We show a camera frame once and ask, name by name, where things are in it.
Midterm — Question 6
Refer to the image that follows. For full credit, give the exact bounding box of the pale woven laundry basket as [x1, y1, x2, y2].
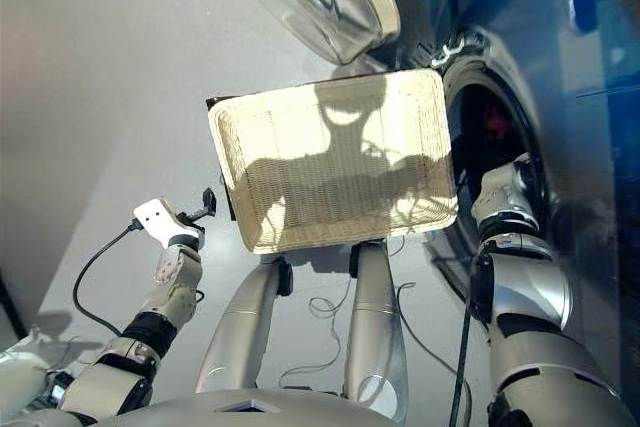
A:
[206, 68, 461, 255]

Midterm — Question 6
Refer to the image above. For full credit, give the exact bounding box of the grey washing machine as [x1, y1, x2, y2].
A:
[369, 0, 640, 427]

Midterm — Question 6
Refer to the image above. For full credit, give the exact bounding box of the silver robot torso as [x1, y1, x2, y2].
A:
[19, 386, 402, 427]

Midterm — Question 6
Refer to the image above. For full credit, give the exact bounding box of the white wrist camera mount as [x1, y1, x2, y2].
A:
[131, 197, 202, 250]

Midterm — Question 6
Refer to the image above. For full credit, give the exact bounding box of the thin floor wire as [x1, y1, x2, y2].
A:
[276, 271, 352, 389]

